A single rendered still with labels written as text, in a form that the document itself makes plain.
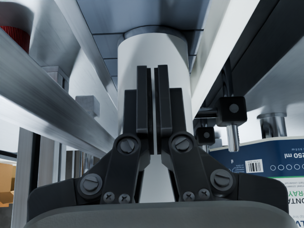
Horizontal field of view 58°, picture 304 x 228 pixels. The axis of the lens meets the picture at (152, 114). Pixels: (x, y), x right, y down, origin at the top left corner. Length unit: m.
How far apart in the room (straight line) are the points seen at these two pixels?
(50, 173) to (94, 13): 0.22
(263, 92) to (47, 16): 0.25
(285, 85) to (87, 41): 0.22
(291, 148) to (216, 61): 0.33
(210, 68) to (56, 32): 0.18
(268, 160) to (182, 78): 0.31
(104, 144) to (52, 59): 0.22
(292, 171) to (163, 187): 0.33
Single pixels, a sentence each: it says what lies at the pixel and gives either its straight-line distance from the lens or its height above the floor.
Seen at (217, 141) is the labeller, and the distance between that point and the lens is 0.68.
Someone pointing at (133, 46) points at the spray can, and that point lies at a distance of 0.18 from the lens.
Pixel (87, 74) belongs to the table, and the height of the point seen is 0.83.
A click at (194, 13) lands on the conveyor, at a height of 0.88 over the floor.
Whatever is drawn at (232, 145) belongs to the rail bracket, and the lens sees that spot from 0.31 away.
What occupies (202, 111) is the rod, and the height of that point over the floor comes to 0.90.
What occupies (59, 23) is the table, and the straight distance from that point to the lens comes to 0.29.
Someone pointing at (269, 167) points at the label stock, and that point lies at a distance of 0.47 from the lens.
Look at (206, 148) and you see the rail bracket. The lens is 0.48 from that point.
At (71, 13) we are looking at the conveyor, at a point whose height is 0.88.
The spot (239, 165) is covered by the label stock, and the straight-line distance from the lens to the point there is 0.52.
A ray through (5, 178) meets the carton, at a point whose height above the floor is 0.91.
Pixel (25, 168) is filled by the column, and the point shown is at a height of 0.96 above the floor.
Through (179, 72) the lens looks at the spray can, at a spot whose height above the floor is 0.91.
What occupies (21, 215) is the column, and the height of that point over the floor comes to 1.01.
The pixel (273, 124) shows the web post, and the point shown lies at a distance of 0.47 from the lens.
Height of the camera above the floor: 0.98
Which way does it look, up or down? 14 degrees down
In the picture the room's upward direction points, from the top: 178 degrees clockwise
